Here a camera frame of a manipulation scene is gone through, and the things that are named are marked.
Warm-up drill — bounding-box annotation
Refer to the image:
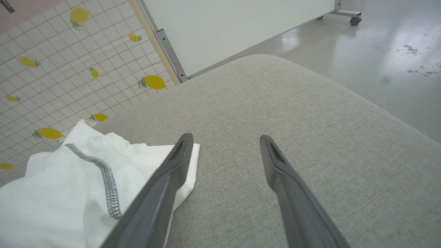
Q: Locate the white partition board metal frame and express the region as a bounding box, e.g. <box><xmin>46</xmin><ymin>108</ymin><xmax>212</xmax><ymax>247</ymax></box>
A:
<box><xmin>138</xmin><ymin>0</ymin><xmax>362</xmax><ymax>82</ymax></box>

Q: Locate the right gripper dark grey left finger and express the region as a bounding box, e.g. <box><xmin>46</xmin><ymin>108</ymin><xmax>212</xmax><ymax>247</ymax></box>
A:
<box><xmin>100</xmin><ymin>133</ymin><xmax>194</xmax><ymax>248</ymax></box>

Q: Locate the white garment with grey stitching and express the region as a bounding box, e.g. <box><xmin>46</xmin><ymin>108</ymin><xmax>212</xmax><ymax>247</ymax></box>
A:
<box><xmin>0</xmin><ymin>119</ymin><xmax>201</xmax><ymax>248</ymax></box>

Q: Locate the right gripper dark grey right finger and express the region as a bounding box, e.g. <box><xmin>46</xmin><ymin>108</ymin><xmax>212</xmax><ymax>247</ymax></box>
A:
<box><xmin>259</xmin><ymin>135</ymin><xmax>350</xmax><ymax>248</ymax></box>

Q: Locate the wooden frame with mesh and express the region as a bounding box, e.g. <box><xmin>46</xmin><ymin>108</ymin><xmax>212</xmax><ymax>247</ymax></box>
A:
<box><xmin>0</xmin><ymin>0</ymin><xmax>182</xmax><ymax>173</ymax></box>

